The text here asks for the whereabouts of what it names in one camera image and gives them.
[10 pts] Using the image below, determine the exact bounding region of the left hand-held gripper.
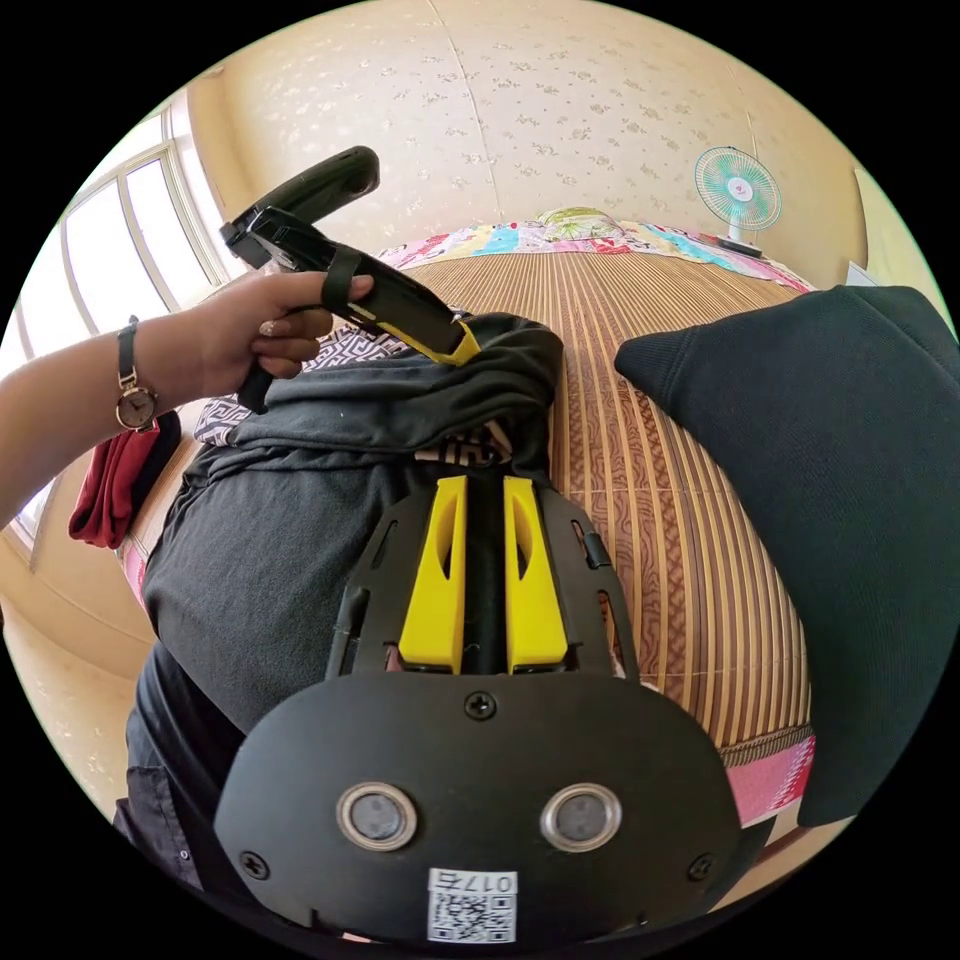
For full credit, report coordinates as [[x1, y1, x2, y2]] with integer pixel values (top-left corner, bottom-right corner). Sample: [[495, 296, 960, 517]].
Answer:
[[218, 205, 482, 416]]

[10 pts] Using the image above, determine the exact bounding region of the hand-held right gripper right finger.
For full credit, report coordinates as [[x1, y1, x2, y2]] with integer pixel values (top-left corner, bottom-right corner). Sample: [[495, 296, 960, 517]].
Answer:
[[502, 475, 568, 673]]

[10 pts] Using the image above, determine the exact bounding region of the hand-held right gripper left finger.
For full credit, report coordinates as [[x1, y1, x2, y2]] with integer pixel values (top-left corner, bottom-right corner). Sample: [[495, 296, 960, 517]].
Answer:
[[397, 475, 470, 669]]

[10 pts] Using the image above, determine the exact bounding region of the dark grey garment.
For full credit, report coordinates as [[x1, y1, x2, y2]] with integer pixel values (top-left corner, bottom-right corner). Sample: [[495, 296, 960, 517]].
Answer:
[[140, 314, 565, 740]]

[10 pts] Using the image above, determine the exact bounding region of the person's left forearm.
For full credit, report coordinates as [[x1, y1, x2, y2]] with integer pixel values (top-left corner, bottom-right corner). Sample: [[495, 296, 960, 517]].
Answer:
[[0, 314, 163, 531]]

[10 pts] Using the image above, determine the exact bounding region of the black long sleeve shirt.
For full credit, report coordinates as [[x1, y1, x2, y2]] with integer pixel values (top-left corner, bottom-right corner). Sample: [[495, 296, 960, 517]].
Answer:
[[613, 284, 960, 829]]

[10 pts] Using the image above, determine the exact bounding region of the person's left hand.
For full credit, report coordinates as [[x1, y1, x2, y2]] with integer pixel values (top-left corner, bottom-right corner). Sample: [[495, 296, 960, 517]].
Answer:
[[153, 269, 375, 411]]

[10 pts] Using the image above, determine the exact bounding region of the geometric print garment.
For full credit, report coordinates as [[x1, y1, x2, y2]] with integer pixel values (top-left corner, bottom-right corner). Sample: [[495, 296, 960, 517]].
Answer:
[[193, 328, 516, 471]]

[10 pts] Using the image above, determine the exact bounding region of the bed with woven mat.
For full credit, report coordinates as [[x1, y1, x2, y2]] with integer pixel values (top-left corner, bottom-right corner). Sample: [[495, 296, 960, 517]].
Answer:
[[119, 208, 828, 811]]

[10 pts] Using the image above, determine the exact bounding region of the green and white fan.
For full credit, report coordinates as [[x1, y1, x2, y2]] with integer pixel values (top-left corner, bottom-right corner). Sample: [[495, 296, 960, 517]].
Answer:
[[692, 145, 784, 261]]

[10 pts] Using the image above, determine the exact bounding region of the person's body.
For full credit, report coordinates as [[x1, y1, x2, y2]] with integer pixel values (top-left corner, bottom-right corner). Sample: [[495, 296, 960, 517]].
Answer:
[[112, 644, 260, 905]]

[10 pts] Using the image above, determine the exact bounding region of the pile of clothes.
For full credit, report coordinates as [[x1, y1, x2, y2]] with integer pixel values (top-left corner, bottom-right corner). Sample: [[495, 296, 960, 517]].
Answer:
[[67, 408, 185, 551]]

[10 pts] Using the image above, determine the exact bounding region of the window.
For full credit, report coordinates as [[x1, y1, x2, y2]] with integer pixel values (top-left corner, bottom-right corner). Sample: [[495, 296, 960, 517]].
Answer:
[[0, 101, 235, 575]]

